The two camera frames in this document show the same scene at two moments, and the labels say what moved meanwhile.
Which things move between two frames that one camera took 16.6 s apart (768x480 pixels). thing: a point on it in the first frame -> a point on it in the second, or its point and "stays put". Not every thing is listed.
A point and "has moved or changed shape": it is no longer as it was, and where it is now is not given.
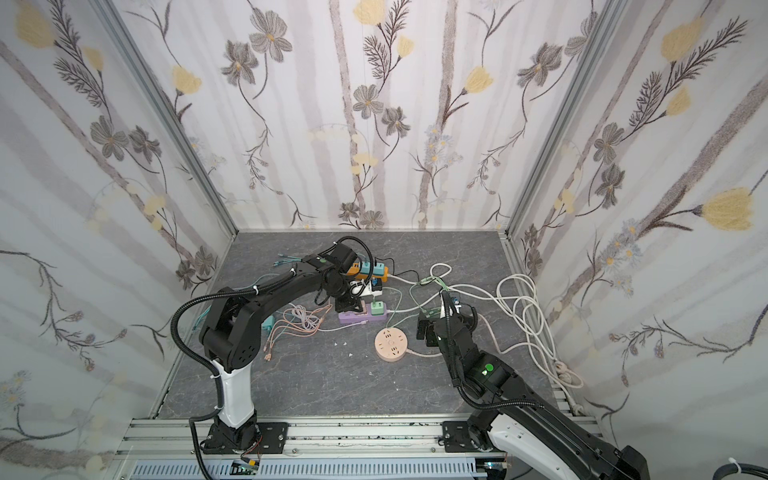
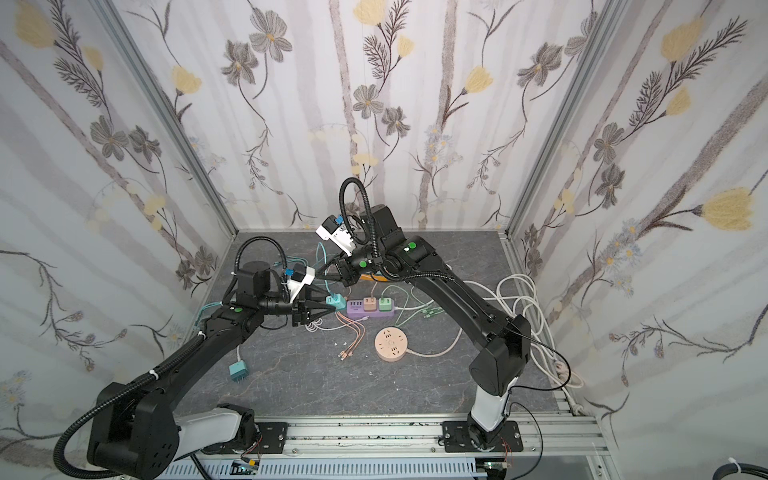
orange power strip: (355, 270) stays put
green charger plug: (377, 308) has moved or changed shape
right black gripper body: (432, 328) -> (338, 265)
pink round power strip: (390, 344) stays put
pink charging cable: (297, 322) -> (360, 330)
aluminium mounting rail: (180, 438) stays put
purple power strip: (349, 317) has moved or changed shape
